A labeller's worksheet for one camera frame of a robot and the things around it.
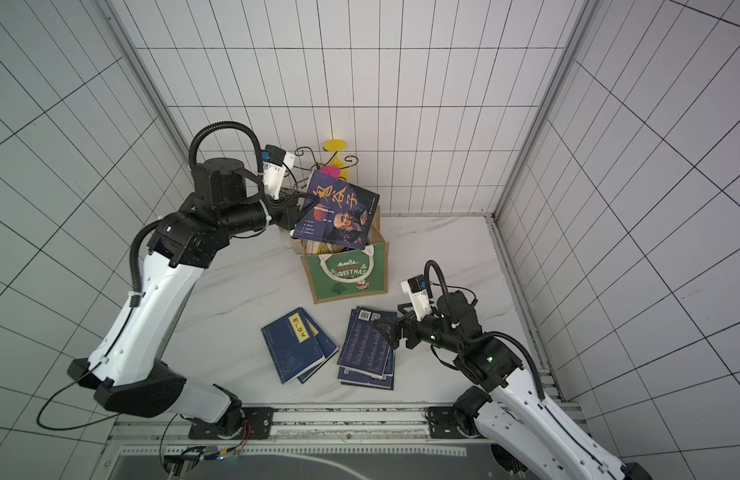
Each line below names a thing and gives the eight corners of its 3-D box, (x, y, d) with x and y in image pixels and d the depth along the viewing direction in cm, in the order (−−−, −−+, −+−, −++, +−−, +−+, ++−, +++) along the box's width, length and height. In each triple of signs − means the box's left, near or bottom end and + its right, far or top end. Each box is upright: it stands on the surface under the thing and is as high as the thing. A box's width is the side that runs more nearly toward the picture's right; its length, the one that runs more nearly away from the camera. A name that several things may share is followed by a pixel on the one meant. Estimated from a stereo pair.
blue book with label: (282, 384, 80) (280, 381, 78) (263, 331, 89) (260, 327, 87) (325, 359, 84) (324, 355, 82) (303, 311, 94) (301, 307, 92)
